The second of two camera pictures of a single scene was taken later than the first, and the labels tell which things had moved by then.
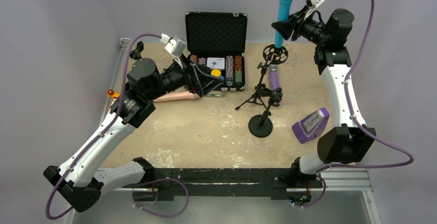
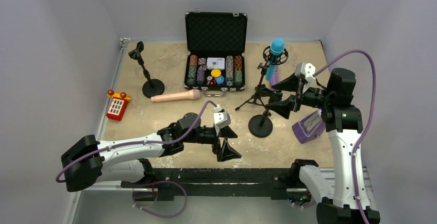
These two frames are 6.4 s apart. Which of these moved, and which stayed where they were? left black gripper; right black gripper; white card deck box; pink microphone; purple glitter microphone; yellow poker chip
Moved: right black gripper; left black gripper
Stayed: pink microphone; yellow poker chip; purple glitter microphone; white card deck box
